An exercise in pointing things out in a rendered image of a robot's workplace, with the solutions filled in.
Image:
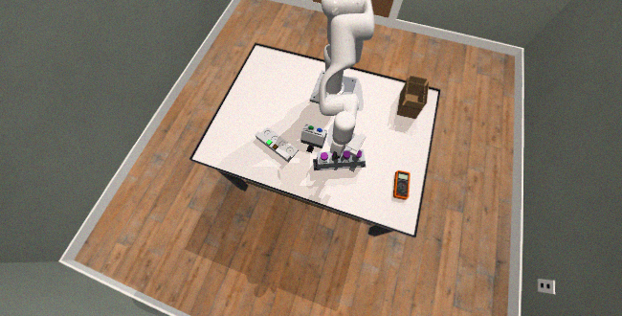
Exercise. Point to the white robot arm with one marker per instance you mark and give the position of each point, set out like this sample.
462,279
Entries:
352,21

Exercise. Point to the small brown cardboard box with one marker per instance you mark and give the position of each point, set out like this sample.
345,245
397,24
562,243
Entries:
408,105

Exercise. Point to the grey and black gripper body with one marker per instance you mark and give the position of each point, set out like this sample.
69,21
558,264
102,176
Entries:
337,148

